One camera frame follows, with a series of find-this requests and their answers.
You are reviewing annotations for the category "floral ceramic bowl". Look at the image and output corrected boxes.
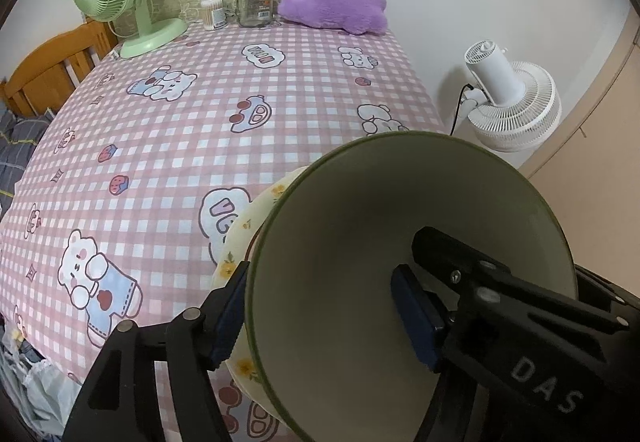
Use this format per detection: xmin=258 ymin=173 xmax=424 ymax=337
xmin=245 ymin=131 xmax=579 ymax=442

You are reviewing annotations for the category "pink checked cartoon tablecloth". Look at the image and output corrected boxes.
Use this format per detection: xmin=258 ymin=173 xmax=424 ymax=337
xmin=0 ymin=17 xmax=451 ymax=442

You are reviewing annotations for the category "white standing fan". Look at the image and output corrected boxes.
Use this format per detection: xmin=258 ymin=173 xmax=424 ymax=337
xmin=452 ymin=41 xmax=562 ymax=153

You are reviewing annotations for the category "beige door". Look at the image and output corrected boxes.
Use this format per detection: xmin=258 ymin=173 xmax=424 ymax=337
xmin=517 ymin=7 xmax=640 ymax=273

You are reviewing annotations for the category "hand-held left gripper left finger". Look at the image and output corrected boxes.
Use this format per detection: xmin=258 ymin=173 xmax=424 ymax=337
xmin=62 ymin=261 xmax=251 ymax=442

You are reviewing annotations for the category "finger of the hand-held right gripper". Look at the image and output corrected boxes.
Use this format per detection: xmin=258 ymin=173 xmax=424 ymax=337
xmin=411 ymin=226 xmax=640 ymax=423
xmin=574 ymin=263 xmax=640 ymax=310

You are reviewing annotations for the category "grey plaid pillow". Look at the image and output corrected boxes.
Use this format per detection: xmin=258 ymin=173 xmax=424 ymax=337
xmin=0 ymin=105 xmax=53 ymax=218

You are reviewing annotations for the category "wooden bed headboard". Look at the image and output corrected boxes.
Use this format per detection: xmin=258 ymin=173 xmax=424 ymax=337
xmin=0 ymin=17 xmax=121 ymax=118

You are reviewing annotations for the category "cotton swab box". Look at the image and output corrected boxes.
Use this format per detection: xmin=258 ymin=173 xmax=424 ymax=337
xmin=201 ymin=0 xmax=227 ymax=32

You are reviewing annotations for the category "large round yellow-flower plate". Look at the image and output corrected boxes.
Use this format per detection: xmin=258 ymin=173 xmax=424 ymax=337
xmin=210 ymin=166 xmax=308 ymax=415

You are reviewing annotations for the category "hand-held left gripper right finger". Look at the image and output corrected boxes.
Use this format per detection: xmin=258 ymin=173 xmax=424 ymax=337
xmin=391 ymin=263 xmax=481 ymax=442

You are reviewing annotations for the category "black fan cable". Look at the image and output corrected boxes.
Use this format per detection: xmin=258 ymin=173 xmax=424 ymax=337
xmin=450 ymin=82 xmax=476 ymax=135

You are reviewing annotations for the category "purple plush toy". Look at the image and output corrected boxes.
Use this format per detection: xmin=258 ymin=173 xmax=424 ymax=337
xmin=277 ymin=0 xmax=388 ymax=36

